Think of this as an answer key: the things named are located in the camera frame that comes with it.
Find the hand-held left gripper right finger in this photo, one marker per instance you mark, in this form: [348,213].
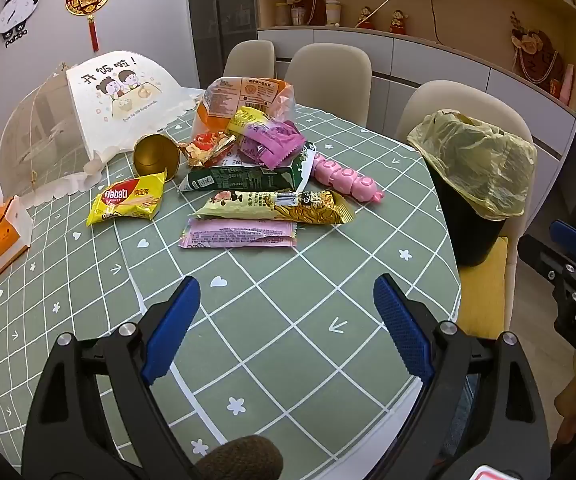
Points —
[403,325]

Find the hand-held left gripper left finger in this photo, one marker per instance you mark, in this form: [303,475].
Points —
[172,330]

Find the black trash bin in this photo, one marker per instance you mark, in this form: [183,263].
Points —
[473,240]

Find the yellow wafer packet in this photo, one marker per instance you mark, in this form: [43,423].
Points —
[127,200]

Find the long yellow snack wrapper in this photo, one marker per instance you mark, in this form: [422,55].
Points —
[268,207]

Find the green white milk carton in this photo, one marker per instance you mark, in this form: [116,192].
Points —
[238,177]

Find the gold paper cup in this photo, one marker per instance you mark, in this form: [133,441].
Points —
[152,160]

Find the red gold snack packet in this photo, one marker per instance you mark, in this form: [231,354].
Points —
[205,150]

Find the magenta small wrapper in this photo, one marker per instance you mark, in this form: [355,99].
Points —
[273,152]

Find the pink cartoon snack wrapper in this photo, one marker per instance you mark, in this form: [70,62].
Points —
[278,132]

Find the yellow green snack wrapper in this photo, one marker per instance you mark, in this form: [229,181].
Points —
[248,117]

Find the orange clear bread bag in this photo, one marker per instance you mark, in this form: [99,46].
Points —
[248,95]

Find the person's left forearm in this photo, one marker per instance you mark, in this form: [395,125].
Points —
[243,460]

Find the yellow seat cushion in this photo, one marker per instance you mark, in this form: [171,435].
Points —
[483,300]

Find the small red box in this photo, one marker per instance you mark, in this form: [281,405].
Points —
[556,88]

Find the pink caterpillar toy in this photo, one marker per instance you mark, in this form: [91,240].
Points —
[343,177]

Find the brown pearl flower handbag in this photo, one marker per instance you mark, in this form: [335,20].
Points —
[538,55]

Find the beige dining chair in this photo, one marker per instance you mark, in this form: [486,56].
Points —
[250,60]
[418,110]
[328,80]

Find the printed mesh food cover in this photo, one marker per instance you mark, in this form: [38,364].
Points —
[117,100]

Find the red gold figurine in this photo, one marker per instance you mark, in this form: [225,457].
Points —
[398,24]
[365,19]

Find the cream lidded cup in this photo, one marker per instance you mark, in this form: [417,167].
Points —
[333,12]

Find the dark grey refrigerator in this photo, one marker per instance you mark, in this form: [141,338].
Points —
[220,10]

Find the clear glass cup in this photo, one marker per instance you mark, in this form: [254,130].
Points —
[297,17]

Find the small brown bag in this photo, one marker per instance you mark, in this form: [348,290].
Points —
[314,10]

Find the glass jar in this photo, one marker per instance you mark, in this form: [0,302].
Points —
[282,14]

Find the beige wall cabinet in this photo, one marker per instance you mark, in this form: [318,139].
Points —
[468,60]

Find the panda wall clock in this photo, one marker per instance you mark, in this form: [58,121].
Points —
[15,10]

